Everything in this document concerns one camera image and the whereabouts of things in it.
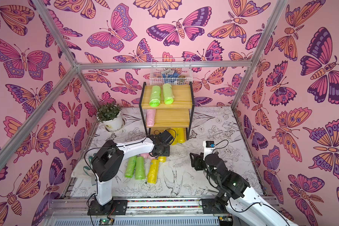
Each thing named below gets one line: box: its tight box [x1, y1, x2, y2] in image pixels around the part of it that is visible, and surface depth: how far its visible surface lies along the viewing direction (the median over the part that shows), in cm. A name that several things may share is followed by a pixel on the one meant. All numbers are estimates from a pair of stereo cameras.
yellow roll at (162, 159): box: [157, 156, 168, 163], surface depth 91 cm
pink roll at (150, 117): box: [146, 109, 156, 127], surface depth 87 cm
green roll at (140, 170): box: [135, 155, 146, 180], surface depth 86 cm
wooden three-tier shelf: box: [138, 81, 195, 141], surface depth 81 cm
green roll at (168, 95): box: [162, 82, 175, 105], surface depth 77 cm
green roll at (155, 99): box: [149, 85, 162, 108], surface depth 76 cm
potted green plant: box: [96, 102, 126, 133], surface depth 97 cm
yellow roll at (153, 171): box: [147, 159, 160, 185], surface depth 85 cm
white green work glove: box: [71, 154, 97, 180], surface depth 86 cm
